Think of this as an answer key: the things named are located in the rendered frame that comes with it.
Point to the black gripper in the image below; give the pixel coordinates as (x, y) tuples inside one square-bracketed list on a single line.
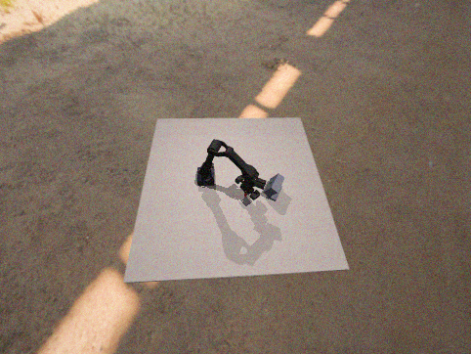
[(247, 189)]

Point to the grey sloped panel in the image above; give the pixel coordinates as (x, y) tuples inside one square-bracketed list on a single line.
[(274, 186)]

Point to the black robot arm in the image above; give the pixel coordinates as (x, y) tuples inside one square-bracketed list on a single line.
[(249, 173)]

